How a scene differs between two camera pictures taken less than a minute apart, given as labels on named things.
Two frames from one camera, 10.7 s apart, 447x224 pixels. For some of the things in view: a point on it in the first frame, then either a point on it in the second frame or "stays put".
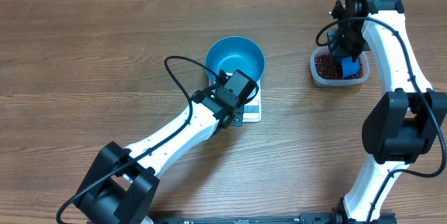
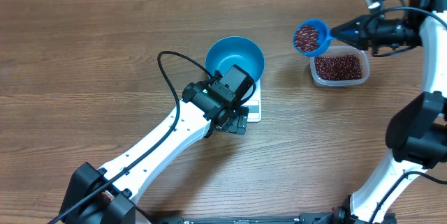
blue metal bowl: (232, 53) stays put
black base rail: (274, 218) stays put
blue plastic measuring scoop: (349, 69) to (325, 36)
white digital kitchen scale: (252, 107) stays put
